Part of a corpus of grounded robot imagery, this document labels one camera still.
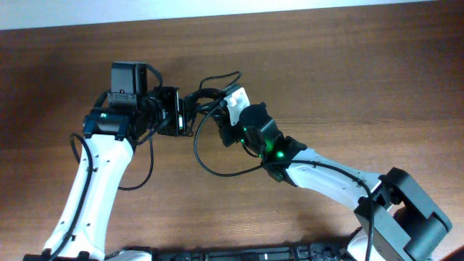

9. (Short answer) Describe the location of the thick black USB cable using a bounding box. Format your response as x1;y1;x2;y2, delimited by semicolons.
183;70;243;137

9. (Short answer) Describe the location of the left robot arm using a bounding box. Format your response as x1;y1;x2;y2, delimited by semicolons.
24;62;185;260

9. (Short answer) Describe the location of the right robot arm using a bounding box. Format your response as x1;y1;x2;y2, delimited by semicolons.
212;104;452;260

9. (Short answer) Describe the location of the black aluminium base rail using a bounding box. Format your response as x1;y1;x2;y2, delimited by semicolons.
154;243;354;261

